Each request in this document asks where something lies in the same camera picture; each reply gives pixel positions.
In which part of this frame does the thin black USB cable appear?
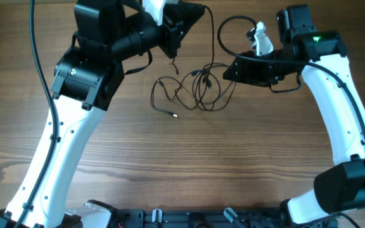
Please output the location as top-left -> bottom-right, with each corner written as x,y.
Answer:
150,61 -> 238,118

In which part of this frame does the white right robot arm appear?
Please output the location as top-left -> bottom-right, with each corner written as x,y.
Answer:
223,4 -> 365,227

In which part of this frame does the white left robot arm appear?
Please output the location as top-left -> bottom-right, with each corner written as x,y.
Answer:
0,0 -> 206,227

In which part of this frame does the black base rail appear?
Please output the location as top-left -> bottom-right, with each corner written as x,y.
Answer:
108,208 -> 286,228

